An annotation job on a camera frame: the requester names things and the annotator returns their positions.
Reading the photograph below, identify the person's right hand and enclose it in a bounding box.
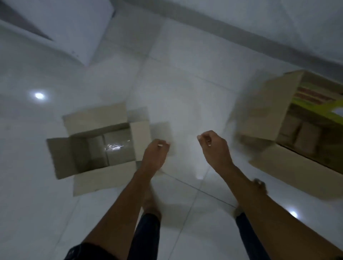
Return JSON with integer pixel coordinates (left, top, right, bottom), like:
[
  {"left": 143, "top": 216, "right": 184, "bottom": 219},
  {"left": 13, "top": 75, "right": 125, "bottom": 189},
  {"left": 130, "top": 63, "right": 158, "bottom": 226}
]
[{"left": 197, "top": 130, "right": 237, "bottom": 175}]

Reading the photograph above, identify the person's left hand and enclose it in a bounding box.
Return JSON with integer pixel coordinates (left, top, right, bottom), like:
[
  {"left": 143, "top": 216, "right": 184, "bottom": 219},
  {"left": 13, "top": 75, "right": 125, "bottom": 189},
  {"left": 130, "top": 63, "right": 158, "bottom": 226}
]
[{"left": 140, "top": 139, "right": 171, "bottom": 172}]

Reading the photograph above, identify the person's left forearm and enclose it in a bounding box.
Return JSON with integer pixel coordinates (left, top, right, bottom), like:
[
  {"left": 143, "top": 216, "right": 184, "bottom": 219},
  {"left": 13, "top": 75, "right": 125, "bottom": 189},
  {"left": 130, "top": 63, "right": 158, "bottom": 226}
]
[{"left": 82, "top": 167, "right": 162, "bottom": 260}]

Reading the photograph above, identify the person's right forearm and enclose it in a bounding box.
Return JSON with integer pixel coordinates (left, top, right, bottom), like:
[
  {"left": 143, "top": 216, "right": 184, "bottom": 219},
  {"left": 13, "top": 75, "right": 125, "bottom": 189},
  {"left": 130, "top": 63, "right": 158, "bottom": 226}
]
[{"left": 218, "top": 164, "right": 343, "bottom": 260}]

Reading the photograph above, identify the person's left foot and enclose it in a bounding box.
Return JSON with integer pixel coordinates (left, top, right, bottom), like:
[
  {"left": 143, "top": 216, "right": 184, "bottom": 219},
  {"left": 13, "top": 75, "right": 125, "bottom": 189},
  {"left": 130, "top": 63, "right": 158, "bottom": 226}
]
[{"left": 141, "top": 185, "right": 163, "bottom": 221}]

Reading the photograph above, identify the large open cardboard box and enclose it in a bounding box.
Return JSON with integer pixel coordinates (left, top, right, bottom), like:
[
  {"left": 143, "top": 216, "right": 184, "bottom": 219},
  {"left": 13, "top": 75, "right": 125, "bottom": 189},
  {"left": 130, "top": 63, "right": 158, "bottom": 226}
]
[{"left": 235, "top": 70, "right": 343, "bottom": 201}]

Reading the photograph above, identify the small empty cardboard box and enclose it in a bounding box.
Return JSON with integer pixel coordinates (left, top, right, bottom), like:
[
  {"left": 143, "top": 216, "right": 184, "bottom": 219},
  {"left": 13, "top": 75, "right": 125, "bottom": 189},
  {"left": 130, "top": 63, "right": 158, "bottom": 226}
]
[{"left": 46, "top": 102, "right": 175, "bottom": 197}]

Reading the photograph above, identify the person's left trouser leg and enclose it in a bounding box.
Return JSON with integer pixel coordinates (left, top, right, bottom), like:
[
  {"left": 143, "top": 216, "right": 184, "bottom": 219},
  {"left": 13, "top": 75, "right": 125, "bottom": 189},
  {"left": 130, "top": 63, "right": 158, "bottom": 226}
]
[{"left": 128, "top": 213, "right": 161, "bottom": 260}]

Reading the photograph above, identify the person's trouser leg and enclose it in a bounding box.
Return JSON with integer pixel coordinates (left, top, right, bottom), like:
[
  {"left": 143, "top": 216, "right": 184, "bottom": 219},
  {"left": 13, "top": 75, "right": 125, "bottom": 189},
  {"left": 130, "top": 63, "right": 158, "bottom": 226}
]
[
  {"left": 128, "top": 213, "right": 161, "bottom": 260},
  {"left": 235, "top": 212, "right": 272, "bottom": 260}
]

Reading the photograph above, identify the brown paper packet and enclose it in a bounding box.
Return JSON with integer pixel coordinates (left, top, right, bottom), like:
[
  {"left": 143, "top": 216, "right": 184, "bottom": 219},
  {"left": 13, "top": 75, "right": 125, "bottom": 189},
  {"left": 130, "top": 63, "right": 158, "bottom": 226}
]
[{"left": 294, "top": 122, "right": 322, "bottom": 156}]

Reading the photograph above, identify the person's right trouser leg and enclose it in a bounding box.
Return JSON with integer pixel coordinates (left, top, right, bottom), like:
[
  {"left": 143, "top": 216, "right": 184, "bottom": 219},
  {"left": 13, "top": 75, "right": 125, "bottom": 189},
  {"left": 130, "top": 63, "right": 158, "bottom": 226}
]
[{"left": 235, "top": 212, "right": 272, "bottom": 260}]

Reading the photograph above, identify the green carton with red label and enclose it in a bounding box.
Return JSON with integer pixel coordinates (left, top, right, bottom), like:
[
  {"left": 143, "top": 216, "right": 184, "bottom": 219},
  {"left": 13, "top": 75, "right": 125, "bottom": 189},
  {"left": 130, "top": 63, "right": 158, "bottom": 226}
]
[{"left": 292, "top": 82, "right": 343, "bottom": 124}]

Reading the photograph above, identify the person's dark shirt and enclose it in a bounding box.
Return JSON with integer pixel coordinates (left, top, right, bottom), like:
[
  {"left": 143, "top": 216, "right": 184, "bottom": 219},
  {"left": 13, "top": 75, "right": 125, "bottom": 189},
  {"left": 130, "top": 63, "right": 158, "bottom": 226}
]
[{"left": 64, "top": 242, "right": 119, "bottom": 260}]

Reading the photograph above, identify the white cabinet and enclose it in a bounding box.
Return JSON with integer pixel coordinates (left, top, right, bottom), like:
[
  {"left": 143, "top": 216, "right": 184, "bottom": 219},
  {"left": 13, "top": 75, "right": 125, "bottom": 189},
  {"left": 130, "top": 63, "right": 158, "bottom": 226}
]
[{"left": 0, "top": 0, "right": 116, "bottom": 66}]

